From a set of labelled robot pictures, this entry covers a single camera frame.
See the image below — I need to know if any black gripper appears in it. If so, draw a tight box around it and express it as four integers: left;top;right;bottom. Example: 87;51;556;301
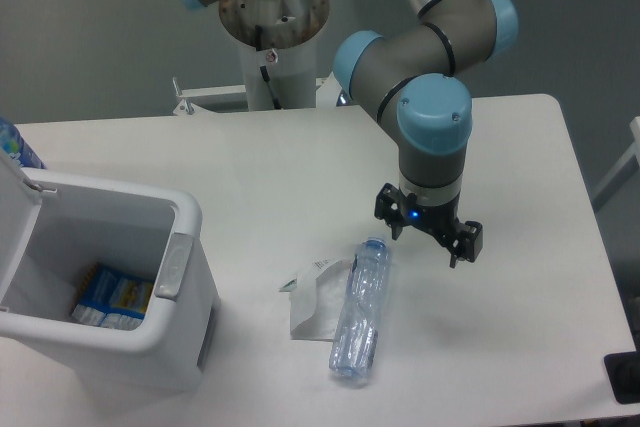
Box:
374;183;483;268

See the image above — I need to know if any blue labelled bottle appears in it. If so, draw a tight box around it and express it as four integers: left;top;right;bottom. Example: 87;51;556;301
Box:
0;118;46;169

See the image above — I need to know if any white trash can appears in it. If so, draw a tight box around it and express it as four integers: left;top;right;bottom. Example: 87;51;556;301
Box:
1;164;220;390

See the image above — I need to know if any black device at edge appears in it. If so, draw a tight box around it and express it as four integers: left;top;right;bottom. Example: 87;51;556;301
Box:
604;351;639;405

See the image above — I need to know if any blue snack package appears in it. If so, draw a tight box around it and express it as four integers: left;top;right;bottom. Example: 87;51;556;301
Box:
70;263;154;331

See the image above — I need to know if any white paper bag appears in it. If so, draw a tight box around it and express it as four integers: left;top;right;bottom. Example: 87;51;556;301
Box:
279;259;353;342

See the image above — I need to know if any clear crushed plastic bottle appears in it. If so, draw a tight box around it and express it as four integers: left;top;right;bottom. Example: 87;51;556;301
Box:
329;236;392;388

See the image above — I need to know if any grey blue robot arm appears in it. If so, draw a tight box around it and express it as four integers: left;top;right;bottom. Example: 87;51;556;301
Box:
182;0;519;262

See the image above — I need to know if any white frame at right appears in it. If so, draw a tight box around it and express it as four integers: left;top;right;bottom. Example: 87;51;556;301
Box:
591;116;639;212

